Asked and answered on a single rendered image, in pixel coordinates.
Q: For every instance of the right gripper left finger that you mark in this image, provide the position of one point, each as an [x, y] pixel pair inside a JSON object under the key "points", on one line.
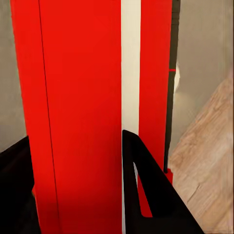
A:
{"points": [[16, 183]]}

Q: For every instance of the radio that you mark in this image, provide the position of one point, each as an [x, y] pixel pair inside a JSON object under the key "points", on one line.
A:
{"points": [[89, 69]]}

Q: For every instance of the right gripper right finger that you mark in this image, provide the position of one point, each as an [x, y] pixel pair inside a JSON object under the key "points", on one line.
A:
{"points": [[169, 214]]}

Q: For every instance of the coffee table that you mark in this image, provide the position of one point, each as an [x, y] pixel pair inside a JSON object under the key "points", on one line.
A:
{"points": [[205, 54]]}

